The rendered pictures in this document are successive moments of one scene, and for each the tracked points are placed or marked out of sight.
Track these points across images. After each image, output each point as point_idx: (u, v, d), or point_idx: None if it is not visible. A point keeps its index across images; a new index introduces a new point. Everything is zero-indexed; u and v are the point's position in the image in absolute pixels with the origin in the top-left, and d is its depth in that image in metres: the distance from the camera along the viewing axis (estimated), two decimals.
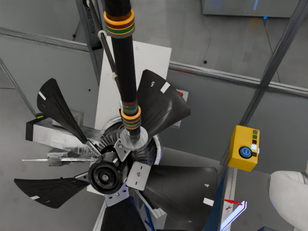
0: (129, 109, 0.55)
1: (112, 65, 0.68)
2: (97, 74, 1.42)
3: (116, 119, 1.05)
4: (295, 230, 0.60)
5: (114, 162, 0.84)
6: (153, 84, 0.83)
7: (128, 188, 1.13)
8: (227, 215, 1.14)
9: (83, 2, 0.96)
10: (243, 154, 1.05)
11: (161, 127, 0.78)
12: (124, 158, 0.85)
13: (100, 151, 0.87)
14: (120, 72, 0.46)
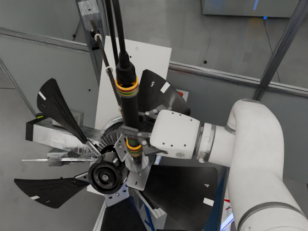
0: (133, 142, 0.66)
1: (118, 99, 0.79)
2: (97, 74, 1.42)
3: (116, 119, 1.05)
4: (187, 158, 0.60)
5: (114, 162, 0.84)
6: (153, 84, 0.83)
7: (128, 188, 1.13)
8: (227, 215, 1.14)
9: (91, 34, 1.08)
10: None
11: None
12: (124, 158, 0.85)
13: (100, 151, 0.87)
14: (127, 118, 0.58)
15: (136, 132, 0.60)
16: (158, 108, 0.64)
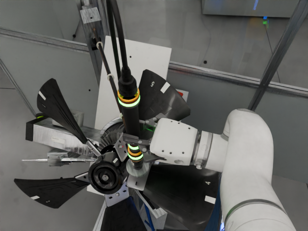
0: (134, 148, 0.69)
1: (119, 106, 0.82)
2: (97, 74, 1.42)
3: (116, 119, 1.05)
4: (185, 165, 0.63)
5: (114, 162, 0.84)
6: (153, 84, 0.83)
7: (128, 188, 1.13)
8: None
9: (92, 41, 1.11)
10: None
11: None
12: (124, 158, 0.85)
13: (100, 151, 0.87)
14: (128, 126, 0.61)
15: (136, 140, 0.63)
16: (158, 116, 0.67)
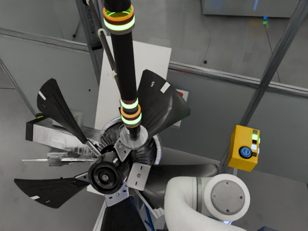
0: (128, 107, 0.54)
1: (112, 63, 0.67)
2: (97, 74, 1.42)
3: (116, 119, 1.05)
4: None
5: (114, 162, 0.84)
6: (153, 84, 0.83)
7: (128, 188, 1.13)
8: None
9: (83, 0, 0.96)
10: (243, 154, 1.05)
11: (161, 127, 0.78)
12: (124, 158, 0.85)
13: (100, 151, 0.87)
14: (120, 69, 0.45)
15: None
16: None
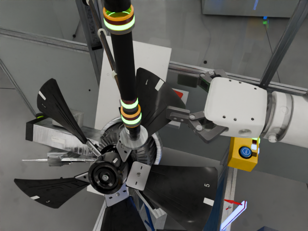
0: (128, 107, 0.54)
1: (112, 63, 0.67)
2: (97, 74, 1.42)
3: (116, 119, 1.05)
4: (252, 138, 0.46)
5: (123, 181, 0.85)
6: (207, 186, 0.88)
7: (128, 188, 1.13)
8: (227, 215, 1.14)
9: (83, 0, 0.96)
10: (243, 154, 1.05)
11: (174, 215, 0.85)
12: (130, 186, 0.87)
13: (126, 161, 0.85)
14: (120, 69, 0.45)
15: (187, 114, 0.46)
16: (217, 71, 0.52)
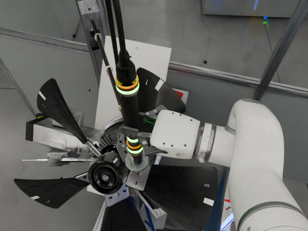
0: (133, 141, 0.66)
1: (118, 98, 0.79)
2: (97, 74, 1.42)
3: (116, 119, 1.05)
4: (187, 158, 0.60)
5: (123, 181, 0.85)
6: (207, 186, 0.88)
7: (128, 188, 1.13)
8: (227, 215, 1.14)
9: (90, 33, 1.08)
10: None
11: (174, 215, 0.85)
12: (130, 186, 0.87)
13: None
14: (127, 117, 0.57)
15: (136, 132, 0.60)
16: (158, 108, 0.64)
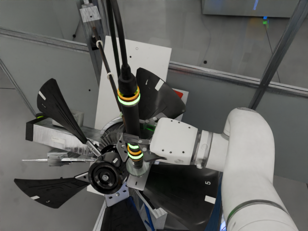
0: (134, 147, 0.69)
1: (119, 105, 0.82)
2: (97, 74, 1.42)
3: (116, 119, 1.05)
4: (186, 164, 0.63)
5: (123, 181, 0.85)
6: (208, 184, 0.86)
7: (128, 188, 1.13)
8: None
9: (92, 39, 1.10)
10: None
11: (175, 214, 0.84)
12: (130, 187, 0.87)
13: (126, 161, 0.85)
14: (128, 125, 0.60)
15: (136, 139, 0.63)
16: (158, 116, 0.67)
